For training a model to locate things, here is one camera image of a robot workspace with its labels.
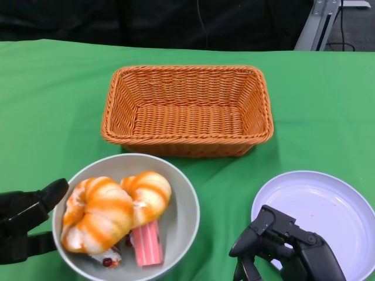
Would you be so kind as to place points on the green tablecloth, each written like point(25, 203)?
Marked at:
point(44, 102)

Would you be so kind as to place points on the grey metal stand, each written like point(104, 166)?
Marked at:
point(315, 26)

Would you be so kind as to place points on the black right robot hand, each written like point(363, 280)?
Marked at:
point(307, 248)

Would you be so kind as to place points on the black backdrop cloth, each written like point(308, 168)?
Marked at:
point(88, 17)

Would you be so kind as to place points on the grey round bowl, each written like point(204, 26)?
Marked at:
point(181, 210)

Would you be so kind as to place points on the lavender round plate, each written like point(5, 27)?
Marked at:
point(316, 205)

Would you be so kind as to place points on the chocolate cake slice with cream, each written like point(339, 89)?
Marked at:
point(108, 259)

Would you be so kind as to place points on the orange wicker basket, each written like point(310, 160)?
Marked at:
point(187, 123)

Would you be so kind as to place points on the salmon pink cake slice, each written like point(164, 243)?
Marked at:
point(146, 246)

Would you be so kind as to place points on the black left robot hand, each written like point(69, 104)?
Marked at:
point(17, 210)

